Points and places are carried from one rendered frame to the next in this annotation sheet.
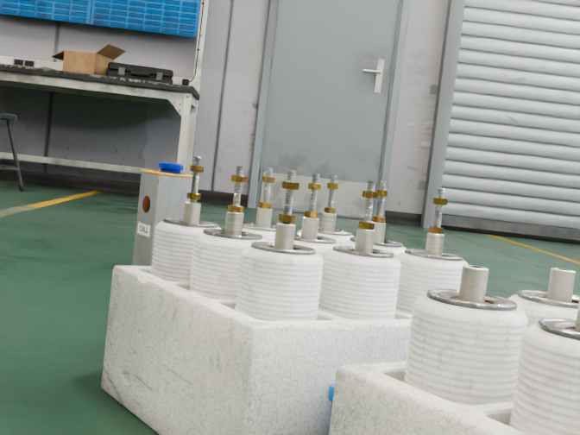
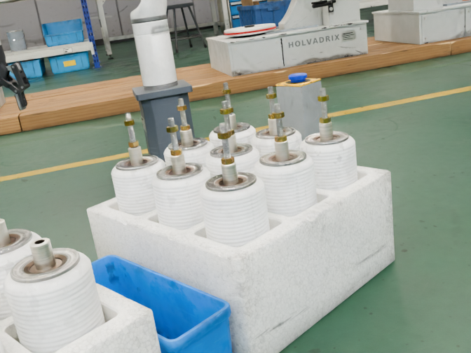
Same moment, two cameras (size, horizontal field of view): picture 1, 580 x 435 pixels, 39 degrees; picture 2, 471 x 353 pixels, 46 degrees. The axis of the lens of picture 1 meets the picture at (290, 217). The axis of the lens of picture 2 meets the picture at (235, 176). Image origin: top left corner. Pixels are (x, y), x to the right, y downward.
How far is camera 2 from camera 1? 1.37 m
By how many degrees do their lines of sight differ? 81
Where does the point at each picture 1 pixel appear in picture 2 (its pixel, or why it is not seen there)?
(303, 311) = (123, 205)
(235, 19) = not seen: outside the picture
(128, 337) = not seen: hidden behind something
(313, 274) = (122, 183)
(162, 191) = (280, 97)
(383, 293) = (161, 205)
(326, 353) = (118, 235)
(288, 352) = (102, 227)
